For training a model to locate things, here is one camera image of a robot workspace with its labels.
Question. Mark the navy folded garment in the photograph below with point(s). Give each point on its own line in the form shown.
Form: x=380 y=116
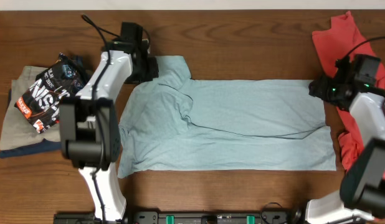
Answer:
x=45 y=146

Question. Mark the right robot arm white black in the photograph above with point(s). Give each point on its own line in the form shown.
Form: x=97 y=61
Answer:
x=361 y=196

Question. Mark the light blue t-shirt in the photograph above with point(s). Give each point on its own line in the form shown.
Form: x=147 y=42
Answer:
x=177 y=123

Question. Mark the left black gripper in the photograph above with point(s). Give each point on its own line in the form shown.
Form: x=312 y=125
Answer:
x=153 y=71

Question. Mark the black printed folded shirt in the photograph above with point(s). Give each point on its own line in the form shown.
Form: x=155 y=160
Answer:
x=39 y=104

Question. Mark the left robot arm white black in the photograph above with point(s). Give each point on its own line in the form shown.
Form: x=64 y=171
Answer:
x=89 y=132

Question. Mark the red printed t-shirt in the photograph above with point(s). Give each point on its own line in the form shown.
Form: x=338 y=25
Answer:
x=331 y=45

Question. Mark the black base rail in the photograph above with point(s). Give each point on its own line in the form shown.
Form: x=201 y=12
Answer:
x=264 y=217

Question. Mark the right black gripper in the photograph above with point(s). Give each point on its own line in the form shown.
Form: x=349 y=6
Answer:
x=319 y=88

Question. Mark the beige folded garment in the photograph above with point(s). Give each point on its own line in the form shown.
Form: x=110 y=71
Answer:
x=16 y=131

